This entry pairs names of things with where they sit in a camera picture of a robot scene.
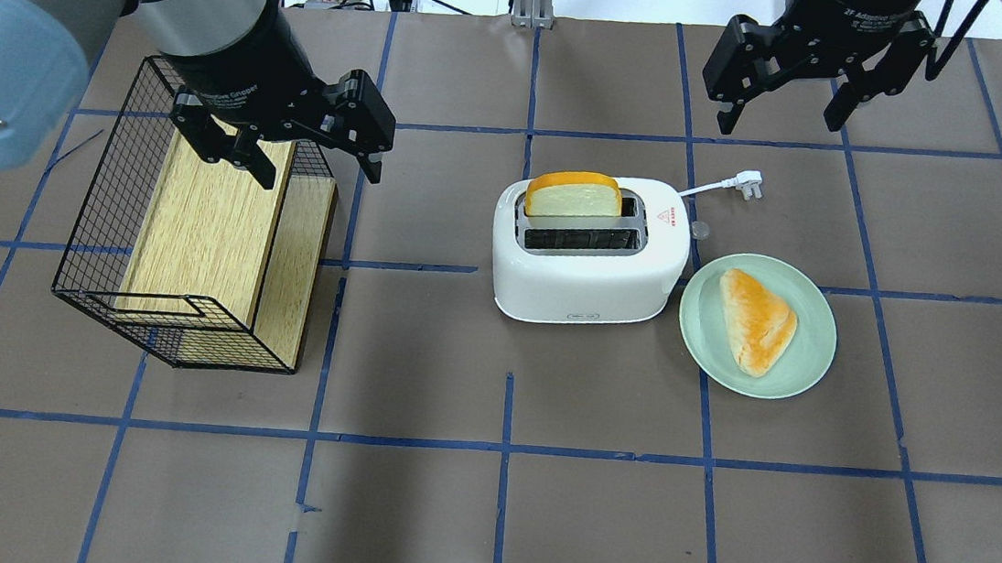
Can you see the white two-slot toaster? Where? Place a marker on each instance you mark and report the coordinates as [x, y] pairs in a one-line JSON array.
[[590, 270]]

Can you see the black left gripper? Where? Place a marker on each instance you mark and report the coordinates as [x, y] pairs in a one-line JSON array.
[[257, 60]]

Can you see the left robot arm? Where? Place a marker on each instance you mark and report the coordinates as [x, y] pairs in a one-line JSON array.
[[48, 47]]

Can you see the triangular bread on plate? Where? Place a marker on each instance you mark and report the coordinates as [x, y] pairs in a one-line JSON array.
[[760, 324]]

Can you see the bread slice in toaster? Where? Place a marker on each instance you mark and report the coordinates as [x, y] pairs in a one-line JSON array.
[[573, 193]]

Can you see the white toaster power plug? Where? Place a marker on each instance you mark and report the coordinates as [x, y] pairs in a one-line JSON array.
[[747, 182]]

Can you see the light green plate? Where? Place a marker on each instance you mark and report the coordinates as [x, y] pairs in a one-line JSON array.
[[810, 353]]

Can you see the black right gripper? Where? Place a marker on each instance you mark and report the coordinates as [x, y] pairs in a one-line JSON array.
[[844, 13]]

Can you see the wooden box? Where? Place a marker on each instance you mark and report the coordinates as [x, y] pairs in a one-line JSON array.
[[222, 270]]

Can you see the black wire basket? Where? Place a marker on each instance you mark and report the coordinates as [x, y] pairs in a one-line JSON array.
[[92, 269]]

